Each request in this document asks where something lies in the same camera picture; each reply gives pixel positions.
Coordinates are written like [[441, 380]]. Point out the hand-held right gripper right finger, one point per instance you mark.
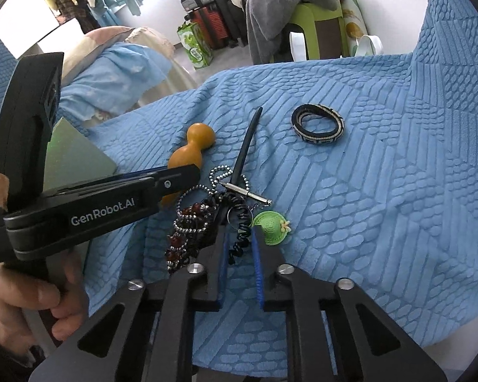
[[257, 274]]

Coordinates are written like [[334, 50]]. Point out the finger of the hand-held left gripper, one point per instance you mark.
[[179, 179], [139, 174]]

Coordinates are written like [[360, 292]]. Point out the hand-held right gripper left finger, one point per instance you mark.
[[223, 274]]

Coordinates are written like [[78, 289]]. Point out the orange wooden gourd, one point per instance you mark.
[[199, 135]]

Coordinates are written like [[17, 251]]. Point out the green hat charm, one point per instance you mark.
[[269, 227]]

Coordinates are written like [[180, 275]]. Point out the pale green storage box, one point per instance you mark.
[[79, 155]]

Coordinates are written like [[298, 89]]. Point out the person's left hand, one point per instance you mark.
[[16, 290]]

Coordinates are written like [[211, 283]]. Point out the small silver metal pin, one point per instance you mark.
[[243, 191]]

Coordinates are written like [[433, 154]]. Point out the small white cabinet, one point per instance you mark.
[[61, 38]]

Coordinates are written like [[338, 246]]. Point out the light blue bed sheet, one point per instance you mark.
[[123, 75]]

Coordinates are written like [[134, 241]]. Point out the cream bed skirt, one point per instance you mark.
[[181, 75]]

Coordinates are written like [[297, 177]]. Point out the large white box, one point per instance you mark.
[[24, 20]]

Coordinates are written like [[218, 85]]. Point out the beige and pink pillow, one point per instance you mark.
[[95, 39]]

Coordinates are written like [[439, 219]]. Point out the dark patterned hanging garment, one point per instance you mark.
[[77, 12]]

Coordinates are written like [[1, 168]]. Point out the green shopping bag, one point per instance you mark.
[[195, 43]]

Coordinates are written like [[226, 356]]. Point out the blue textured blanket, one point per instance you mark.
[[382, 207]]

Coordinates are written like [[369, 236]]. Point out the red suitcase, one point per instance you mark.
[[209, 28]]

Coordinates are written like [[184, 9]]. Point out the teal hanging cloth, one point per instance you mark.
[[133, 2]]

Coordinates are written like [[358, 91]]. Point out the black suitcase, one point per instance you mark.
[[231, 16]]

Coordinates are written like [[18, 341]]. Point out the grey fleece blanket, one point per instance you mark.
[[271, 4]]

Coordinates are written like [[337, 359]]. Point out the green plastic stool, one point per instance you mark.
[[322, 18]]

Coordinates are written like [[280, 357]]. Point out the fruit print panel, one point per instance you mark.
[[352, 8]]

